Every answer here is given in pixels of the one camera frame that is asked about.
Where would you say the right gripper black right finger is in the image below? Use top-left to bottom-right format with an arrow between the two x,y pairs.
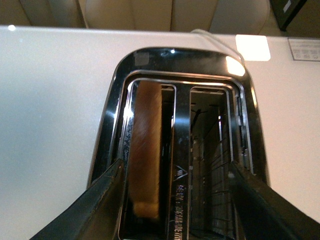
228,161 -> 320,240

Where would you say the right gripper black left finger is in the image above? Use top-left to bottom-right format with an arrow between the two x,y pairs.
32,159 -> 125,240

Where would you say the slice of bread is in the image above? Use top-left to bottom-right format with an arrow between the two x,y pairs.
127,81 -> 162,220

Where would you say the white chrome toaster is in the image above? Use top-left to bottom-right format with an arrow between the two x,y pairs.
89,47 -> 267,240

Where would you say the label card on table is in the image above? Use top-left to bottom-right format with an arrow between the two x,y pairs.
287,37 -> 320,62

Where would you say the beige chair right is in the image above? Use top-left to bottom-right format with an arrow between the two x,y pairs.
79,0 -> 271,35

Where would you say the beige chair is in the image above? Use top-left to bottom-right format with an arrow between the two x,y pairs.
79,0 -> 271,35
0,0 -> 86,28

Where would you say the black washing machine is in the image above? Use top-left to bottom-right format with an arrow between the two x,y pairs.
269,0 -> 307,32

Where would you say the beige chair left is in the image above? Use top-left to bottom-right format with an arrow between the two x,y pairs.
0,0 -> 86,28

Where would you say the white toaster cable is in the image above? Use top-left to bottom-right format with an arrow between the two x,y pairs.
189,28 -> 246,63

